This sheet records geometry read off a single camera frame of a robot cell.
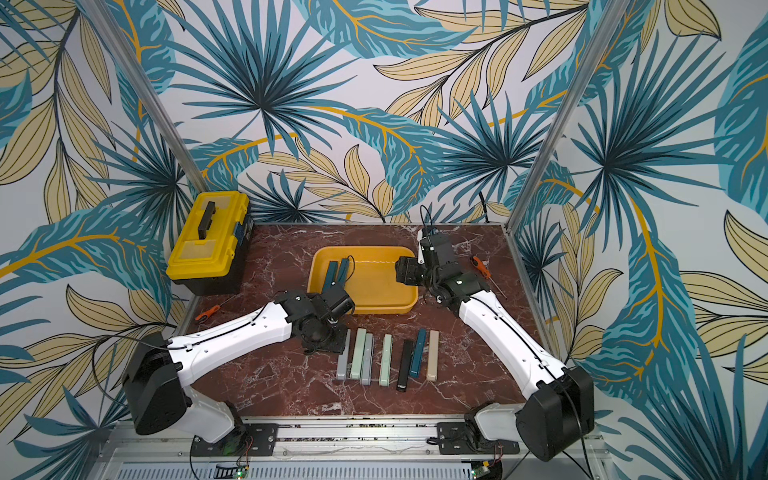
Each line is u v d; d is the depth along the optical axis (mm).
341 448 733
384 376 818
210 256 879
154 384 407
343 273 1008
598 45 733
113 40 706
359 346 862
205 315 925
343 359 836
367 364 836
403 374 835
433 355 858
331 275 1023
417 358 843
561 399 393
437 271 583
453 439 729
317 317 572
